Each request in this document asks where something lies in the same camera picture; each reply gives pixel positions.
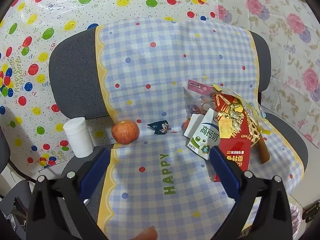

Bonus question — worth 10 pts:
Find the clear plastic bag pink label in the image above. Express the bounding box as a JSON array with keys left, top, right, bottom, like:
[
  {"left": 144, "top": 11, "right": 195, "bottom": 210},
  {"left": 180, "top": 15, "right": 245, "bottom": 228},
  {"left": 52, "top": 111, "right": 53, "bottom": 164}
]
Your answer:
[{"left": 183, "top": 79, "right": 218, "bottom": 121}]

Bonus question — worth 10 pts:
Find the person's left hand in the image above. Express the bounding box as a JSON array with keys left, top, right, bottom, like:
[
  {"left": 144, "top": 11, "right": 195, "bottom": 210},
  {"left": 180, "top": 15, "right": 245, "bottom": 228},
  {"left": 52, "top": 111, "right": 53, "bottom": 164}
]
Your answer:
[{"left": 130, "top": 226, "right": 158, "bottom": 240}]

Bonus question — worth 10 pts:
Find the grey office chair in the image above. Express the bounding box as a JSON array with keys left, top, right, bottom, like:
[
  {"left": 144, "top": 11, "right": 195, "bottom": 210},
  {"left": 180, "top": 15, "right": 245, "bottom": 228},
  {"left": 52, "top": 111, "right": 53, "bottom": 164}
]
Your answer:
[{"left": 49, "top": 24, "right": 309, "bottom": 240}]

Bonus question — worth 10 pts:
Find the brown stick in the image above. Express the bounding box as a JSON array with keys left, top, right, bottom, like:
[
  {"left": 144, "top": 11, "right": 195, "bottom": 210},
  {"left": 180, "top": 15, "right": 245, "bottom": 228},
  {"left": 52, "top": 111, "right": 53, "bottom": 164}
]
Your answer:
[{"left": 257, "top": 137, "right": 271, "bottom": 164}]

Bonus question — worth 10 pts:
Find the dark blue snack wrapper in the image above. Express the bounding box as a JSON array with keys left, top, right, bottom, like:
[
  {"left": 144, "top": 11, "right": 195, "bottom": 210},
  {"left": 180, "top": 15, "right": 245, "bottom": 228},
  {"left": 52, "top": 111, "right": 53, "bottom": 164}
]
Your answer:
[{"left": 147, "top": 121, "right": 172, "bottom": 135}]

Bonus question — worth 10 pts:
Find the gold ribbon mesh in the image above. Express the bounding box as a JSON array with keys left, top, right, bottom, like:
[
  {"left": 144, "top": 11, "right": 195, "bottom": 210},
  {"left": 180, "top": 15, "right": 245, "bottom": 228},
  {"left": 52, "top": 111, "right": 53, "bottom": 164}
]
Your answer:
[{"left": 212, "top": 84, "right": 272, "bottom": 148}]

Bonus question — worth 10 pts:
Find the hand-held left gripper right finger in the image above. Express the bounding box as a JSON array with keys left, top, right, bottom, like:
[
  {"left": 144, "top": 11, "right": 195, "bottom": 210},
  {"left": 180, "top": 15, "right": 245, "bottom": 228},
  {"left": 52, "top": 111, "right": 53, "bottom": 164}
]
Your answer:
[{"left": 209, "top": 145, "right": 294, "bottom": 240}]

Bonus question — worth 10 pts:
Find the white green milk carton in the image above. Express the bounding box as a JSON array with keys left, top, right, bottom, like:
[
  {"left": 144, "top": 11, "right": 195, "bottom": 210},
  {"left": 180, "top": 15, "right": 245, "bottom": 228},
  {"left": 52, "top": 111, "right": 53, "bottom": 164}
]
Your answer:
[{"left": 186, "top": 109, "right": 222, "bottom": 161}]

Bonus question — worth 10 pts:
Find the grey padded chair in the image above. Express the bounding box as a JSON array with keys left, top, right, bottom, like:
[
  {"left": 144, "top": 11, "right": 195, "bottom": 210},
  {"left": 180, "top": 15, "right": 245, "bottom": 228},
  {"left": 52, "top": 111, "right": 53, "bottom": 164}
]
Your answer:
[{"left": 0, "top": 127, "right": 11, "bottom": 176}]

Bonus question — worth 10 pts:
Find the red apple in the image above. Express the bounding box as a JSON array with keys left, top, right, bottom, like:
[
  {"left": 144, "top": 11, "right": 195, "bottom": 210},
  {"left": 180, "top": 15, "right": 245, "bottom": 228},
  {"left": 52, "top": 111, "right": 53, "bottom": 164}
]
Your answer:
[{"left": 111, "top": 120, "right": 140, "bottom": 145}]

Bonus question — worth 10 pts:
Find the balloon print plastic sheet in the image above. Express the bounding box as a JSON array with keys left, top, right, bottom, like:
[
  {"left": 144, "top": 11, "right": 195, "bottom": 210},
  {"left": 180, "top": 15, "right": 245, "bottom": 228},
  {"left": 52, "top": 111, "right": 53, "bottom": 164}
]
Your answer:
[{"left": 0, "top": 0, "right": 218, "bottom": 178}]

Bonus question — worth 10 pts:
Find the pink trash bag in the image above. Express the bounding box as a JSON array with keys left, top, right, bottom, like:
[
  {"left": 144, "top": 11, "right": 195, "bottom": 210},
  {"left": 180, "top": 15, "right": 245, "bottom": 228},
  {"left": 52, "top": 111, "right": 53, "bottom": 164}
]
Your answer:
[{"left": 289, "top": 204, "right": 302, "bottom": 240}]

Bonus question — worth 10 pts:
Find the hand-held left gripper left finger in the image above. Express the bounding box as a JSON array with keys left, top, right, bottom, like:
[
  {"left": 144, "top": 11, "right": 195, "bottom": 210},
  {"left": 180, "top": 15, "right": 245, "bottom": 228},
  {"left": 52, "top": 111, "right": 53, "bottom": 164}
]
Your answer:
[{"left": 26, "top": 148, "right": 111, "bottom": 240}]

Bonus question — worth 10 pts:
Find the blue checkered cloth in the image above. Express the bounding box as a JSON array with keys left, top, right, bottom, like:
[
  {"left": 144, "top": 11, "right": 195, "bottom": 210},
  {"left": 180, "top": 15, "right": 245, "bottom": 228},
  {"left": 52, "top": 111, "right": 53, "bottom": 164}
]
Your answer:
[{"left": 95, "top": 17, "right": 305, "bottom": 240}]

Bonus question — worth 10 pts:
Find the white plastic bottle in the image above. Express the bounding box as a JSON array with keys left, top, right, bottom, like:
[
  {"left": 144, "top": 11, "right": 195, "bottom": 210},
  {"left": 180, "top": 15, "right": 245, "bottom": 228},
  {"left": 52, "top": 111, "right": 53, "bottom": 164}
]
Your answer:
[{"left": 63, "top": 117, "right": 94, "bottom": 158}]

